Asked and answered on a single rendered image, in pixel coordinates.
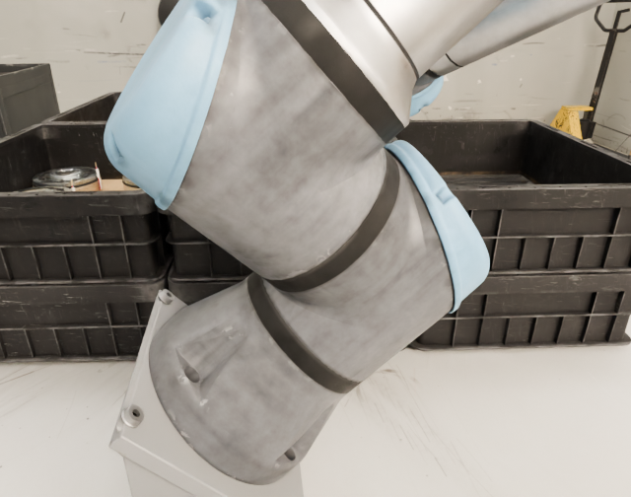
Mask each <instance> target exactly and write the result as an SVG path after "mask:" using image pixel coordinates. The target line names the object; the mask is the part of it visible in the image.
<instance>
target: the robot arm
mask: <svg viewBox="0 0 631 497"><path fill-rule="evenodd" d="M608 1H610V0H179V1H178V3H177V4H176V6H175V7H174V9H173V10H172V12H171V13H170V15H169V16H168V18H167V19H166V21H165V22H164V24H163V25H162V27H161V28H160V30H159V31H158V33H157V34H156V36H155V38H154V39H153V41H152V42H151V44H150V46H149V47H148V49H147V50H146V52H145V54H144V55H143V57H142V58H141V60H140V62H139V63H138V65H137V67H136V68H135V70H134V72H133V74H132V75H131V77H130V79H129V80H128V82H127V84H126V86H125V88H124V89H123V91H122V93H121V95H120V97H119V98H118V100H117V102H116V104H115V106H114V108H113V110H112V112H111V114H110V116H109V119H108V121H107V124H106V127H105V135H104V145H105V152H106V154H107V157H108V158H109V160H110V162H111V163H112V164H113V166H114V167H115V168H116V169H117V170H118V171H120V172H121V173H122V174H123V175H125V176H126V177H127V178H129V179H130V180H131V181H132V182H134V183H135V184H136V185H137V186H139V187H140V188H141V189H143V190H144V191H145V192H146V193H148V194H149V195H150V196H151V197H153V198H154V199H155V203H156V205H157V206H158V207H159V208H161V209H162V210H166V209H169V210H170V211H171V212H173V213H174V214H175V215H177V217H179V218H180V219H181V220H183V221H184V222H186V223H187V224H188V225H190V226H191V227H192V228H194V229H195V230H197V231H198V232H199V233H201V234H202V235H204V236H205V237H206V238H208V239H209V240H211V241H212V242H213V243H215V244H216V245H217V246H219V247H220V248H222V249H223V250H225V251H226V252H228V253H229V254H230V255H232V256H233V257H234V258H236V259H237V260H239V261H240V262H241V263H243V264H244V265H246V266H247V267H248V268H250V269H251V270H253V272H252V274H251V275H250V276H248V277H247V278H246V279H245V280H243V281H242V282H240V283H238V284H236V285H233V286H231V287H229V288H227V289H225V290H222V291H220V292H218V293H216V294H213V295H211V296H209V297H207V298H205V299H202V300H200V301H198V302H196V303H194V304H191V305H189V306H187V307H185V308H183V309H181V310H180V311H178V312H177V313H175V314H174V315H173V316H172V317H171V318H170V319H169V320H168V321H167V322H166V323H164V324H163V325H162V326H161V327H160V328H159V329H158V330H157V331H156V333H155V334H154V336H153V338H152V341H151V344H150V348H149V369H150V375H151V379H152V383H153V386H154V389H155V392H156V394H157V397H158V399H159V402H160V404H161V406H162V407H163V409H164V410H165V412H166V414H167V416H168V417H169V419H170V421H171V422H172V424H173V425H174V427H175V428H176V430H177V431H178V432H179V434H180V435H181V436H182V438H183V439H184V440H185V442H186V443H187V444H188V445H189V446H190V447H191V448H192V449H193V450H194V451H195V452H196V453H197V454H198V455H199V456H201V457H202V458H203V459H204V460H205V461H206V462H208V463H209V464H210V465H212V466H213V467H214V468H216V469H217V470H219V471H220V472H222V473H224V474H225V475H227V476H229V477H231V478H233V479H235V480H237V481H240V482H243V483H247V484H252V485H266V484H271V483H273V482H276V481H277V480H279V479H280V478H281V477H283V476H284V475H285V474H287V473H288V472H289V471H290V470H292V469H293V468H294V467H295V466H297V465H298V464H299V463H300V462H301V461H302V460H303V458H304V457H305V456H306V454H307V453H308V451H309V450H310V448H311V446H312V445H313V443H314V442H315V440H316V438H317V436H318V435H319V433H320V431H321V430H322V428H323V427H324V425H325V424H326V422H327V420H328V419H329V417H330V416H331V414H332V412H333V411H334V409H335V408H336V406H337V404H338V403H339V401H340V400H341V399H342V398H343V396H345V395H346V394H347V393H348V392H349V391H351V390H352V389H354V388H356V387H357V386H358V385H359V384H360V383H362V382H363V381H364V380H366V379H367V378H368V377H369V376H371V375H372V374H373V373H374V372H375V371H376V370H377V369H378V368H380V367H381V366H382V365H383V364H385V363H386V362H387V361H388V360H389V359H391V358H392V357H393V356H394V355H396V354H397V353H398V352H399V351H401V350H402V349H403V348H404V347H406V346H407V345H408V344H409V343H411V342H412V341H413V340H414V339H415V338H417V337H418V336H419V335H420V334H422V333H423V332H424V331H425V330H427V329H428V328H429V327H430V326H432V325H433V324H434V323H435V322H437V321H438V320H439V319H440V318H442V317H443V316H444V315H445V314H447V313H449V314H451V313H453V312H454V311H455V310H457V309H458V307H459V306H460V303H461V301H462V300H463V299H464V298H465V297H467V296H468V295H469V294H470V293H471V292H472V291H473V290H474V289H476V288H477V287H478V286H479V285H480V284H481V283H482V282H483V281H484V280H485V278H486V277H487V274H488V272H489V267H490V259H489V254H488V251H487V248H486V245H485V244H484V242H483V240H482V238H481V236H480V234H479V233H478V231H477V229H476V227H475V226H474V224H473V222H472V221H471V219H470V218H469V216H468V214H467V213H466V211H465V210H464V209H463V207H462V206H461V204H460V203H459V201H458V200H457V198H456V197H455V196H453V194H452V193H451V192H450V190H449V189H448V187H447V185H446V183H445V182H444V181H443V179H442V178H441V177H440V176H439V174H438V173H437V172H436V171H435V169H434V168H433V167H432V166H431V165H430V164H429V162H428V161H427V160H426V159H425V158H424V157H423V156H422V155H421V154H420V153H419V152H418V151H417V150H416V149H415V148H414V147H413V146H412V145H410V144H409V143H407V142H406V141H403V140H397V141H394V142H393V143H391V144H387V143H388V142H389V141H390V140H391V139H392V138H393V137H395V136H396V135H397V134H398V133H399V132H400V131H401V130H403V129H404V128H405V127H406V126H407V125H408V124H409V117H410V116H413V115H415V114H417V113H419V112H420V110H421V109H422V108H423V107H427V106H428V105H430V104H431V103H432V102H433V100H434V99H435V98H436V97H437V96H438V94H439V93H440V92H441V90H442V87H443V84H444V76H445V75H447V74H449V73H451V72H453V71H456V70H457V69H459V68H461V67H463V66H466V65H468V64H470V63H472V62H475V61H477V60H479V59H481V58H483V57H486V56H488V55H490V54H492V53H494V52H497V51H499V50H501V49H503V48H506V47H508V46H510V45H512V44H514V43H517V42H519V41H521V40H523V39H526V38H528V37H530V36H533V35H536V34H538V33H540V32H542V31H544V30H547V29H549V28H551V27H553V26H556V25H558V24H560V23H562V22H564V21H567V20H569V19H571V18H573V17H575V16H578V15H580V14H582V13H584V12H587V11H589V10H590V9H592V8H594V7H597V6H599V5H601V4H603V3H605V2H608Z"/></svg>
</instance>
